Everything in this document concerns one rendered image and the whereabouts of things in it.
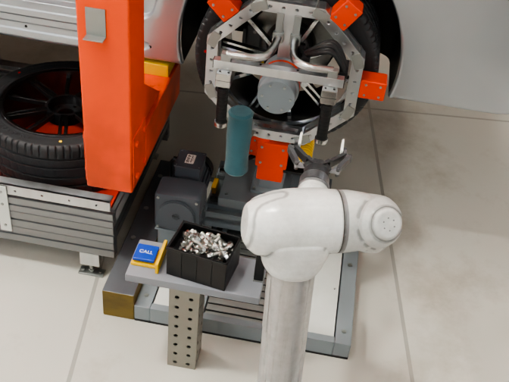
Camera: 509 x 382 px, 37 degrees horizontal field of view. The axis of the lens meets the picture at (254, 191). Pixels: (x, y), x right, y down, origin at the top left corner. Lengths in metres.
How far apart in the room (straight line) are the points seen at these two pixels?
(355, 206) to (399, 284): 1.67
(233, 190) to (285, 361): 1.52
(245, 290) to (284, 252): 0.90
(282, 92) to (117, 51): 0.57
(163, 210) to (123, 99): 0.58
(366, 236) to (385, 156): 2.37
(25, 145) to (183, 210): 0.63
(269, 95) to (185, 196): 0.52
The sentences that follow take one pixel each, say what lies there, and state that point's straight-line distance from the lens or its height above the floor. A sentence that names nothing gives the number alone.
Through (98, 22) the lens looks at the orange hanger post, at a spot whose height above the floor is 1.14.
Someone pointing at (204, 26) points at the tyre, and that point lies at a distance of 2.71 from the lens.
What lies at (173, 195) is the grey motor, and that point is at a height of 0.40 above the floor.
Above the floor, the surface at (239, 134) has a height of 0.67.
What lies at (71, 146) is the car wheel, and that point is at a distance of 2.86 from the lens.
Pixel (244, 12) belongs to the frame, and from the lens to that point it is 2.56.
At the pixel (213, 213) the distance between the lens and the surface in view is 3.08.
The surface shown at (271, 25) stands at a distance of 2.85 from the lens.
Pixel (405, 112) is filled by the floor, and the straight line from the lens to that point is 4.23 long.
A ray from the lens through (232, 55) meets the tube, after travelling 2.42.
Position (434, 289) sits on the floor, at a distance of 3.18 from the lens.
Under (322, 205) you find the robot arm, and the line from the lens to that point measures 1.48.
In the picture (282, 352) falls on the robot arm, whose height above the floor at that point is 0.88.
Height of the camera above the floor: 2.16
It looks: 38 degrees down
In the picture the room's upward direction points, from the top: 6 degrees clockwise
